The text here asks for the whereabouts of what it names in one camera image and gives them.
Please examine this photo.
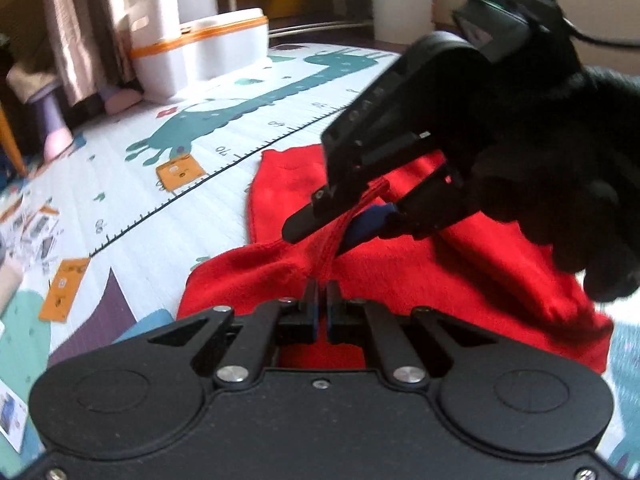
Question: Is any red knit garment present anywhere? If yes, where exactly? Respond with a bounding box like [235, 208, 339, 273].
[178, 145, 614, 373]

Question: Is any white storage box orange zipper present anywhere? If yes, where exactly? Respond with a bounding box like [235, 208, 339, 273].
[128, 0, 269, 103]

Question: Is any black gloved right hand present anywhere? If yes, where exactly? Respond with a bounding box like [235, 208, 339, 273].
[442, 67, 639, 302]

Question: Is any colourful cartoon play mat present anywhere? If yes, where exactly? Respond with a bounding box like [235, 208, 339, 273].
[1, 44, 639, 479]

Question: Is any beige curtain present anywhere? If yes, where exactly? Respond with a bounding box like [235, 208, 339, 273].
[43, 0, 142, 105]

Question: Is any yellow wooden chair leg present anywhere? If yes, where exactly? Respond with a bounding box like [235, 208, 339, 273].
[0, 107, 28, 177]

